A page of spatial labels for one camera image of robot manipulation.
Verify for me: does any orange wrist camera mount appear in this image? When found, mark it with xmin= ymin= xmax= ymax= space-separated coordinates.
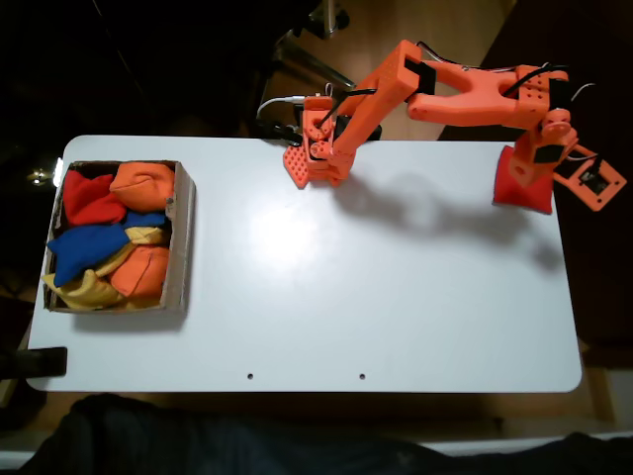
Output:
xmin=552 ymin=143 xmax=628 ymax=214

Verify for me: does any white power cable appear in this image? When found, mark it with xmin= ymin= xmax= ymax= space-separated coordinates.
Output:
xmin=255 ymin=95 xmax=307 ymax=121

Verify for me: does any blue bean bag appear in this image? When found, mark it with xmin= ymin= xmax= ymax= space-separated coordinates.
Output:
xmin=46 ymin=211 xmax=168 ymax=288

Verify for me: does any cardboard box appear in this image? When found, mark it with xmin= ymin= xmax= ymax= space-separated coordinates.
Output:
xmin=43 ymin=158 xmax=198 ymax=317

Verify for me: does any dark brown furniture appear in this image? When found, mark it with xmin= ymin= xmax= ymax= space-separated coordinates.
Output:
xmin=437 ymin=0 xmax=633 ymax=347

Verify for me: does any person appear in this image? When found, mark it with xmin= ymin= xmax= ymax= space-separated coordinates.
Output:
xmin=19 ymin=393 xmax=633 ymax=475

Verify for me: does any yellow bean bag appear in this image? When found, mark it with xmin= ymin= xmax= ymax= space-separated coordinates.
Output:
xmin=94 ymin=226 xmax=170 ymax=278
xmin=42 ymin=269 xmax=164 ymax=312

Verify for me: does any small shiny metal object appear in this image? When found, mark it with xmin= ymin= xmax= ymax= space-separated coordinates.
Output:
xmin=27 ymin=156 xmax=64 ymax=187

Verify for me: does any red bean bag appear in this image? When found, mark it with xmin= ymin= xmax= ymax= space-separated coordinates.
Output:
xmin=62 ymin=169 xmax=129 ymax=230
xmin=492 ymin=144 xmax=555 ymax=216

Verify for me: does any orange bean bag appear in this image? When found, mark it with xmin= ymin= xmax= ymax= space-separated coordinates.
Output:
xmin=108 ymin=245 xmax=172 ymax=300
xmin=108 ymin=161 xmax=178 ymax=215

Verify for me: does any black camera cable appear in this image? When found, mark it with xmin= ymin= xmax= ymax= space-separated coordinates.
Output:
xmin=323 ymin=87 xmax=380 ymax=131

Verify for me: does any black table clamp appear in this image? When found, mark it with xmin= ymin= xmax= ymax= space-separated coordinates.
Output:
xmin=0 ymin=345 xmax=68 ymax=381

